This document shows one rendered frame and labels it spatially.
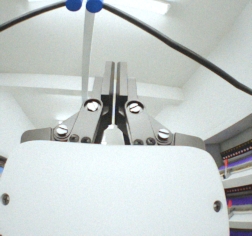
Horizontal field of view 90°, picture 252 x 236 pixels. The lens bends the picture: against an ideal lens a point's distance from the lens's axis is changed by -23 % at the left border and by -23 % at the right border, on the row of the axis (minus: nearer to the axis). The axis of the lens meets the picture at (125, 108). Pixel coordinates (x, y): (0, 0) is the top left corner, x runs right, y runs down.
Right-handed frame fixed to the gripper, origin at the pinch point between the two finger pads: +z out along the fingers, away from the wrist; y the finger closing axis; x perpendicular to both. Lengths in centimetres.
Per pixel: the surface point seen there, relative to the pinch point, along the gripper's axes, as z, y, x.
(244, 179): 1, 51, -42
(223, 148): 29, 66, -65
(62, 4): 47, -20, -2
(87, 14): 85, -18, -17
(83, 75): 100, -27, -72
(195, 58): 32.1, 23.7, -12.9
